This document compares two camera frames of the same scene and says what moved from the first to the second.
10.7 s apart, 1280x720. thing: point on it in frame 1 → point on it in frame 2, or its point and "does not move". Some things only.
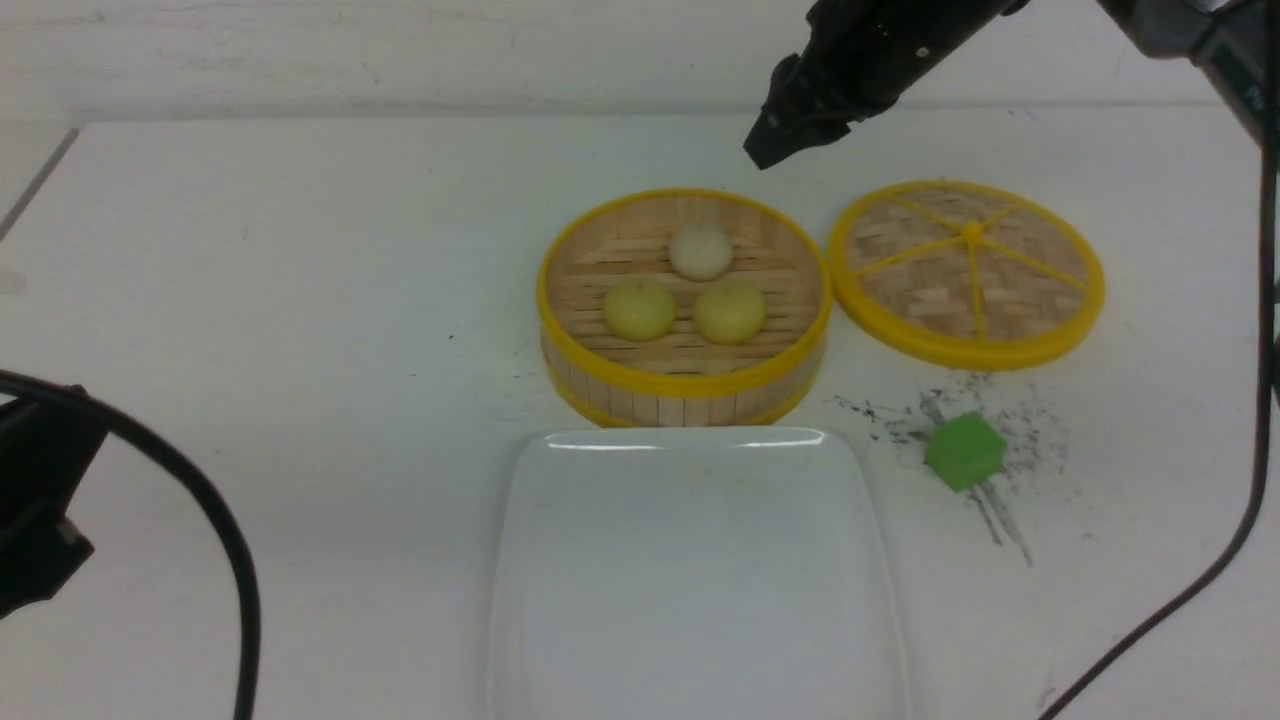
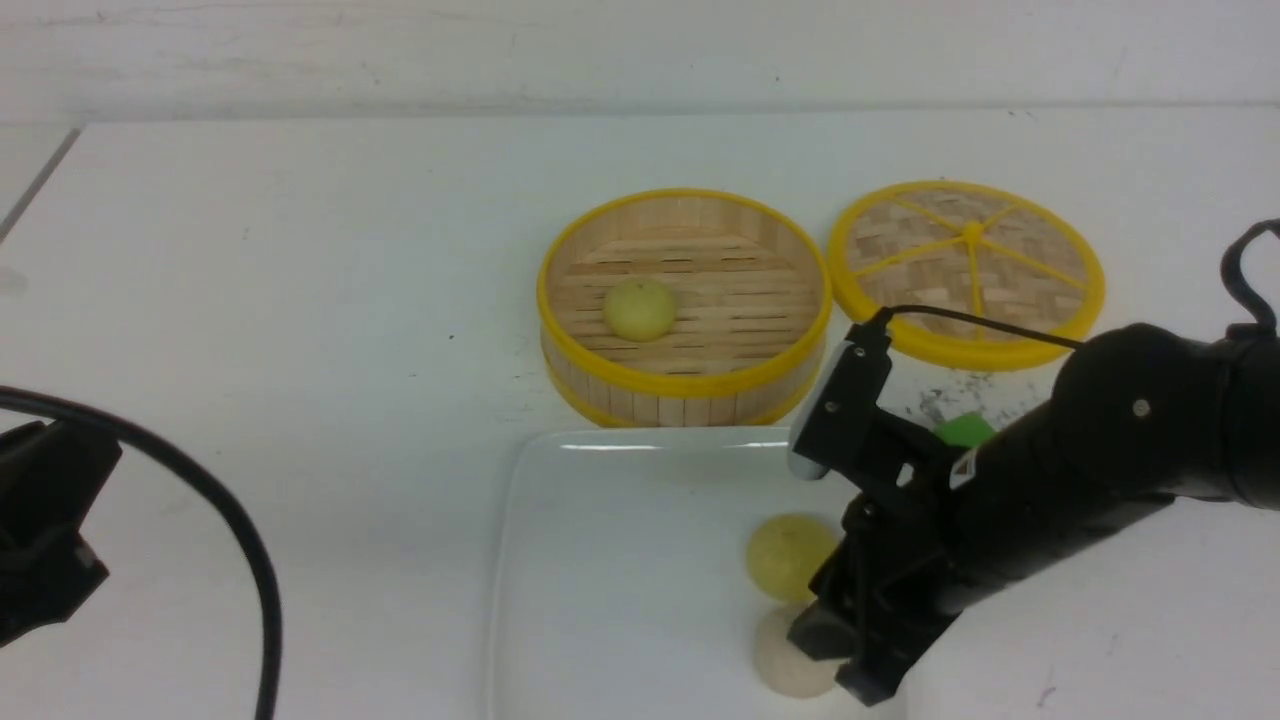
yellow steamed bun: (639, 309) does not move
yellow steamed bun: (729, 313) → (785, 554)
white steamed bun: (700, 253) → (783, 664)
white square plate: (693, 573) does not move
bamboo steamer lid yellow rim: (967, 274) does not move
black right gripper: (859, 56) → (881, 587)
